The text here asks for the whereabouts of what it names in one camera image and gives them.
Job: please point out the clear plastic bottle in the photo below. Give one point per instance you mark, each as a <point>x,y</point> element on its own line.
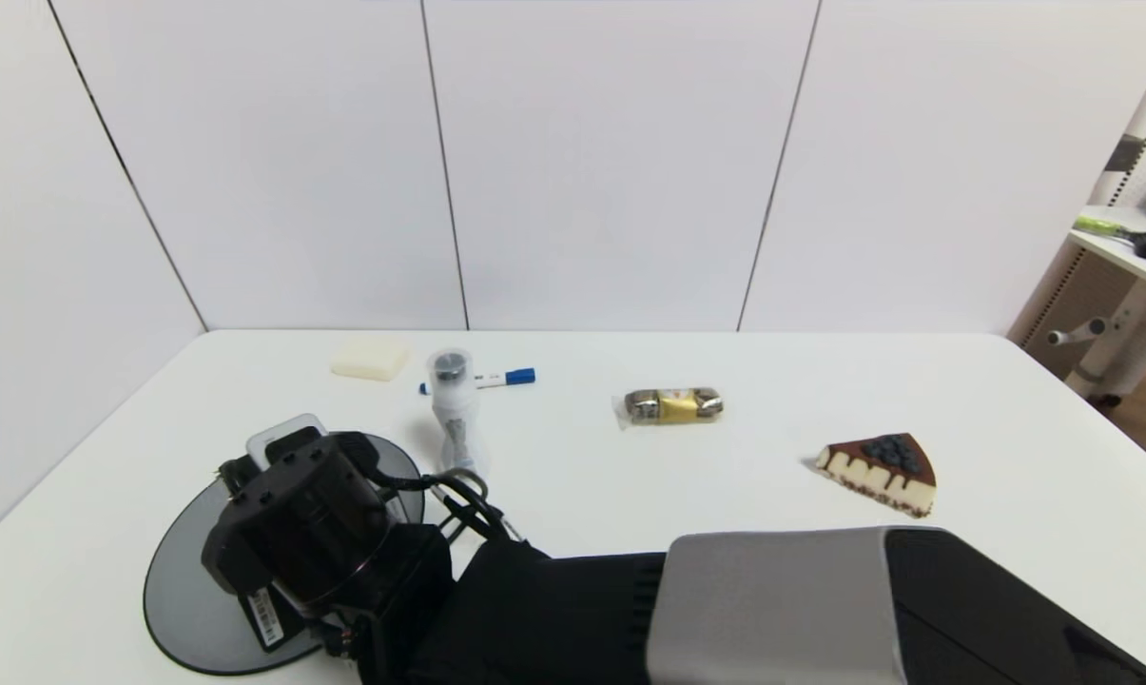
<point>455,414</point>

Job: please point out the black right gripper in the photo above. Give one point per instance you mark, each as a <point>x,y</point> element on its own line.
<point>266,609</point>

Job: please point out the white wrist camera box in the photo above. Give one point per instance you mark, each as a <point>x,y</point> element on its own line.
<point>282,430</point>

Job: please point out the round gray plate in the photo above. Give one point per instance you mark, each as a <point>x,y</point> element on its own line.
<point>181,609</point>

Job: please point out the green object on desk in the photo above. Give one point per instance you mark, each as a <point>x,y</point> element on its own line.
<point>1100,226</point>

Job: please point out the black gray right robot arm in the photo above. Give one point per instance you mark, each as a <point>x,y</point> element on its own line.
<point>772,609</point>

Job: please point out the white soap bar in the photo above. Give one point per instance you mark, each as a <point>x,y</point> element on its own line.
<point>370,360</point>

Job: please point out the blue capped white marker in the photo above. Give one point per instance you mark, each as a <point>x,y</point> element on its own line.
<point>517,378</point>

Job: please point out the gold wrapped snack bar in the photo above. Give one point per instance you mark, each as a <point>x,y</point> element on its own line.
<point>674,406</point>

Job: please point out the chocolate blueberry cake slice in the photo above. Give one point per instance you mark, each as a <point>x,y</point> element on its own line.
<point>882,471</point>

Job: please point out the white background desk top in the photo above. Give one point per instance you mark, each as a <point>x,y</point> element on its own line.
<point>1129,249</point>

